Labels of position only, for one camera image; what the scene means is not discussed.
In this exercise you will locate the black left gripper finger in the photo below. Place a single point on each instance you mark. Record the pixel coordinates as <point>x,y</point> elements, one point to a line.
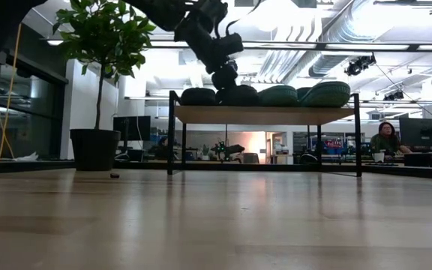
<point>224,82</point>

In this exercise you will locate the wooden shelf black metal frame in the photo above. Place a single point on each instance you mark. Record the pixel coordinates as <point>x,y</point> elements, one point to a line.
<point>261,115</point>

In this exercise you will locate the background black robot arm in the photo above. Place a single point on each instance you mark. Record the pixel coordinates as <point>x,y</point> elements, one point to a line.
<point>229,149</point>

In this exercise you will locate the person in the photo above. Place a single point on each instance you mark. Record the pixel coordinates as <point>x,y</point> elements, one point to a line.
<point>386,140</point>
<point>162,148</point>

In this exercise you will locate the black computer monitor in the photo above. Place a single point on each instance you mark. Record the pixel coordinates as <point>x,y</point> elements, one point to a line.
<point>422,131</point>
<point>131,127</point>

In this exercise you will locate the green potted plant black pot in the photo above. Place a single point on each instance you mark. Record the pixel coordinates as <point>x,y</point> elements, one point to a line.
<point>99,37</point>

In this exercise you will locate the black ceiling spotlight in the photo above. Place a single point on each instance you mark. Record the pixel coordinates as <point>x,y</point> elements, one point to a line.
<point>358,64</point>
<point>394,95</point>

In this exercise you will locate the small black cap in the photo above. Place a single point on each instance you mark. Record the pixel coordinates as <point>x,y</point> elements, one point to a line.
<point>114,175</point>

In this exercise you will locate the white cup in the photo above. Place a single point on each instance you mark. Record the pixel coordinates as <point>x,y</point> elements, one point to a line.
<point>379,156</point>

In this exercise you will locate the black overhead frame bar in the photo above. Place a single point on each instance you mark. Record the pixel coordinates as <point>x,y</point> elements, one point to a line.
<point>321,46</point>

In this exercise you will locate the black aluminium table frame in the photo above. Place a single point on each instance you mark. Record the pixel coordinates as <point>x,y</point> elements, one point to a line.
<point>388,170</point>

